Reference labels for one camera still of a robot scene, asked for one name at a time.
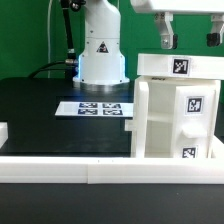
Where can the white cabinet top block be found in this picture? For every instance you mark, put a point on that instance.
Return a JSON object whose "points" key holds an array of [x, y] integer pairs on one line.
{"points": [[183, 66]]}

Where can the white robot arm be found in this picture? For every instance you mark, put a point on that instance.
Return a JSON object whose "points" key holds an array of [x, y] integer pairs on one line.
{"points": [[101, 63]]}

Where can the white U-shaped fence frame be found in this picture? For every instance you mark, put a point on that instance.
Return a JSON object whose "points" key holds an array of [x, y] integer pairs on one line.
{"points": [[113, 170]]}

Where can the white cabinet body box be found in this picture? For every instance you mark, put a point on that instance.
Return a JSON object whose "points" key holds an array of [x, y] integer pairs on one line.
{"points": [[161, 104]]}

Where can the white fiducial marker sheet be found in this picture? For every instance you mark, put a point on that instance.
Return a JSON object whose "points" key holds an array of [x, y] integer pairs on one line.
{"points": [[94, 109]]}

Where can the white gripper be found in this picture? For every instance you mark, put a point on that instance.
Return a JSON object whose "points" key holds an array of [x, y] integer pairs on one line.
{"points": [[163, 19]]}

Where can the white cabinet door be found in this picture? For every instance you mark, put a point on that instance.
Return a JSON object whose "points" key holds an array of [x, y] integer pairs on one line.
{"points": [[138, 125], [193, 122]]}

